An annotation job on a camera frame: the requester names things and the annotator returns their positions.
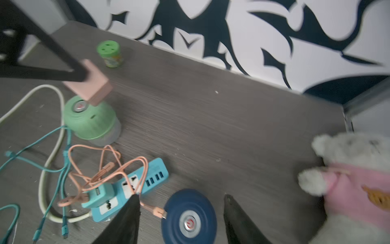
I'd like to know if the teal charger plug cube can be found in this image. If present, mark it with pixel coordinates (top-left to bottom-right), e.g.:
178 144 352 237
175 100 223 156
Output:
81 183 115 208

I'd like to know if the teal charging cable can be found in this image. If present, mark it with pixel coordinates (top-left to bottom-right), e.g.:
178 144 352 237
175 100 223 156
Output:
0 124 74 244

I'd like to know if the green lidded round tin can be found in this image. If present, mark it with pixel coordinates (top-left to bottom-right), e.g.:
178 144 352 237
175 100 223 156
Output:
96 40 123 68

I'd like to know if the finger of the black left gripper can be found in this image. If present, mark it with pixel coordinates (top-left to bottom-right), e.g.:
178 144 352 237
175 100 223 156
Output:
1 1 88 82

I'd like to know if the pink charger plug cube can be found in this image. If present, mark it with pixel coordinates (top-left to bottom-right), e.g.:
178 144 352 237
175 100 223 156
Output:
63 59 113 106

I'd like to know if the light green meat grinder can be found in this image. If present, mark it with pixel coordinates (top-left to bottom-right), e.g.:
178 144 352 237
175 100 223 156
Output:
63 96 121 146

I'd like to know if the teal power strip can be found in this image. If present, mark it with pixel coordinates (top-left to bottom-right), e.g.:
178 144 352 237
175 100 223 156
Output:
91 158 169 222

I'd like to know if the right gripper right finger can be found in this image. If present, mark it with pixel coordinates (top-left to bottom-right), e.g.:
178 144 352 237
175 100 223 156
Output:
223 194 271 244

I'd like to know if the pink multi-head charging cable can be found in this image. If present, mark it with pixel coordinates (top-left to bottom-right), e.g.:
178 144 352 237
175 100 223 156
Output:
57 144 168 220

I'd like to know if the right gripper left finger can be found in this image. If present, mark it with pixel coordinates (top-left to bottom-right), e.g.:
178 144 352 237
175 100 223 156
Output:
92 194 141 244

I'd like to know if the white teddy bear pink shirt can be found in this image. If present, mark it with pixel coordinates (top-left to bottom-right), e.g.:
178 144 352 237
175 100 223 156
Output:
298 132 390 244

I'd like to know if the white power cable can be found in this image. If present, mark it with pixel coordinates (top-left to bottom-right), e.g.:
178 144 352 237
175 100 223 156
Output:
0 84 92 224

